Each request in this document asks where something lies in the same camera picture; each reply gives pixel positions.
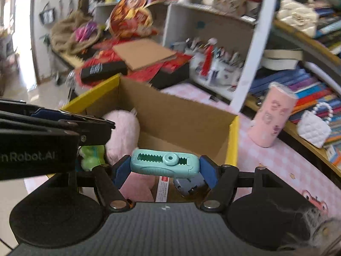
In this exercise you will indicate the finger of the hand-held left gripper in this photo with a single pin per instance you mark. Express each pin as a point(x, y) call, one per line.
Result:
point(93, 133)
point(50, 114)

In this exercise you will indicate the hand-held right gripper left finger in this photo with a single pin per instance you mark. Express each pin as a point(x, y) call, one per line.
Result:
point(121, 173)

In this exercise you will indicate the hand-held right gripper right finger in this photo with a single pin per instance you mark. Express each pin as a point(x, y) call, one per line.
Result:
point(207, 172)

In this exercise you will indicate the green plastic toy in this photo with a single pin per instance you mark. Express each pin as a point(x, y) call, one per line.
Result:
point(92, 157)

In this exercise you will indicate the grey toy car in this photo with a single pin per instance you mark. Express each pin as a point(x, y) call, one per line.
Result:
point(189, 188)

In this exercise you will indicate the large pink plush toy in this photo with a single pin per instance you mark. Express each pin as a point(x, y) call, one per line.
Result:
point(125, 138)

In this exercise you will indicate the white red-label packet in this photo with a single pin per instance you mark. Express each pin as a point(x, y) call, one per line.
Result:
point(163, 189)

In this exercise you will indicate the yellow cardboard box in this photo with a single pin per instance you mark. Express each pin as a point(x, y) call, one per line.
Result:
point(173, 117)

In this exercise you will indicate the black electronic keyboard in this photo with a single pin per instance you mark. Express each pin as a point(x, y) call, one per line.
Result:
point(72, 60)

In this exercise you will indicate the pink checked tablecloth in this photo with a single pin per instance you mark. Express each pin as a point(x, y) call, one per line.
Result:
point(266, 165)

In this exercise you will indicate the black long box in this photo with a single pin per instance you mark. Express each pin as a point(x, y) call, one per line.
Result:
point(104, 70)

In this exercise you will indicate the brown fuzzy cloth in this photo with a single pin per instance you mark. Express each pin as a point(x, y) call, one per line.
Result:
point(66, 37)

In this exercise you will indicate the red festive paper pile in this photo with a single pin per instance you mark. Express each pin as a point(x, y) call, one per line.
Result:
point(106, 54)

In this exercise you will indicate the pink sticker tumbler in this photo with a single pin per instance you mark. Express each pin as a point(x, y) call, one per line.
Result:
point(271, 117)

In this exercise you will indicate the pink purple foil ribbon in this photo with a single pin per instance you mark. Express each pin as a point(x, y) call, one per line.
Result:
point(85, 32)

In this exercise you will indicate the brown cardboard sheet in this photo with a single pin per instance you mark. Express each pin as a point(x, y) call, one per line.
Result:
point(145, 53)

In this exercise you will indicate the black flat box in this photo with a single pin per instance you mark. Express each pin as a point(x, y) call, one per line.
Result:
point(173, 77)

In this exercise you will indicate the wooden bookshelf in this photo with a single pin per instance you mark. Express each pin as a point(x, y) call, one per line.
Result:
point(309, 152)

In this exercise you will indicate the white pen holder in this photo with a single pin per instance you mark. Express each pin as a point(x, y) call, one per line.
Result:
point(195, 52)
point(227, 70)

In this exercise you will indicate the red tassel ornament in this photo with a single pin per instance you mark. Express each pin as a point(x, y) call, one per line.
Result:
point(209, 57)

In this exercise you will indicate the white shelf unit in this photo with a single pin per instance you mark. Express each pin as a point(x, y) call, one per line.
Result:
point(255, 58)

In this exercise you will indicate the red fortune god decoration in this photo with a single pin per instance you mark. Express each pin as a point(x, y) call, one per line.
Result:
point(130, 16)

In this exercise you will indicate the grey fuzzy clothing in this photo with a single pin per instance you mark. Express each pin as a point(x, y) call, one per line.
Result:
point(317, 232)

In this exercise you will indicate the white blue small carton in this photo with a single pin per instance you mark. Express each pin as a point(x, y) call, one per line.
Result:
point(334, 154)

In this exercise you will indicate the row of colourful books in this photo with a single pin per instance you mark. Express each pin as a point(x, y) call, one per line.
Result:
point(306, 85)
point(330, 26)

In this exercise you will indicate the thick cream paperback book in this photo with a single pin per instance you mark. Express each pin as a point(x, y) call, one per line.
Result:
point(282, 60)

